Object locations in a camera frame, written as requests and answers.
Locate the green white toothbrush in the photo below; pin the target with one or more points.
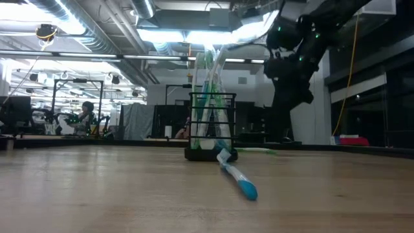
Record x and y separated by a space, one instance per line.
194 106
255 149
211 82

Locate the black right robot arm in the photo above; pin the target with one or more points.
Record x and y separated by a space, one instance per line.
333 16

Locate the red box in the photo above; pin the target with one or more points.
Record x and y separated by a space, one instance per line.
354 141

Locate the person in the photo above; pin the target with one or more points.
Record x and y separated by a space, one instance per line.
84 118
184 131

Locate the black partition screen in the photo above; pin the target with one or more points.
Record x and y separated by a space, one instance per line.
168 113

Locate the white ceiling unit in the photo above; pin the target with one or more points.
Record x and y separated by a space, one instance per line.
385 6

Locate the white cylinder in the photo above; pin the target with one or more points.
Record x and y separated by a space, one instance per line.
168 131

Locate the grey cloth cover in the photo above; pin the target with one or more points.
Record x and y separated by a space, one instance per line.
137 119

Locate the long ceiling light bar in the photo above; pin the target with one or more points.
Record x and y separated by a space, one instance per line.
97 55

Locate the black computer monitor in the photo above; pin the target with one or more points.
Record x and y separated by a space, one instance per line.
16 108

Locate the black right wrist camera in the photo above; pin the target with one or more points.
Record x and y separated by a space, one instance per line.
284 32

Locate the black metal table frame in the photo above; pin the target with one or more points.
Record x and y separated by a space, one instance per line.
97 142

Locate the black background rig frame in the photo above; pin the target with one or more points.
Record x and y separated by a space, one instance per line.
77 80

